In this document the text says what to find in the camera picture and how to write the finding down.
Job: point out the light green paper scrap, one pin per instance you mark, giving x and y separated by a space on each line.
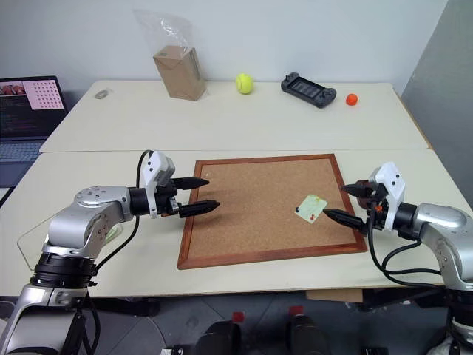
113 235

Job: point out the dark rounded shape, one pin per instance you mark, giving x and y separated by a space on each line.
306 334
220 338

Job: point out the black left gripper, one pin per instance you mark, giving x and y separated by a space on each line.
165 201

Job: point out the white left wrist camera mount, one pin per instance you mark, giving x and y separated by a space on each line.
157 164

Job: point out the small orange ball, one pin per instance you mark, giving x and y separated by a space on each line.
352 99

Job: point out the flat brown cardboard piece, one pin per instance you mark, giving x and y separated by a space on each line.
332 296

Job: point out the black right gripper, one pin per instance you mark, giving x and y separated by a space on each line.
377 218

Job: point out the brown box in plastic bag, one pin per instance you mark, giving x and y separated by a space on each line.
162 29

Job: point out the wood-framed cork board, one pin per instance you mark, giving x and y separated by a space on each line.
255 207

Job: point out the brown cardboard box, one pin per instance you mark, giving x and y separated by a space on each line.
177 74

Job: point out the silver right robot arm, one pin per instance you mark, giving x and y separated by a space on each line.
439 225

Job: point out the small red tag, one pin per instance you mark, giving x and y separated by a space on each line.
238 317
296 310

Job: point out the red pushpin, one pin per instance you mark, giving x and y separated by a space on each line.
313 219

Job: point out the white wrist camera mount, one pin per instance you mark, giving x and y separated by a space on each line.
392 185
157 164

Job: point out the yellow tennis ball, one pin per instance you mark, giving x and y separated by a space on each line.
244 83

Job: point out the light green card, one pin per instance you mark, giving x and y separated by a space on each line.
308 207

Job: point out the open laptop computer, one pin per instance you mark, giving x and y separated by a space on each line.
29 107

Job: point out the black handheld game controller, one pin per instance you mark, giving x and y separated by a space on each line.
308 90

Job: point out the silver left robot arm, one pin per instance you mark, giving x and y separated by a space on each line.
88 218

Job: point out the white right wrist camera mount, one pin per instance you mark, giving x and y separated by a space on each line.
392 185

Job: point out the small clear plastic piece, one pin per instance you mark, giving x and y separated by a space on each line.
103 93

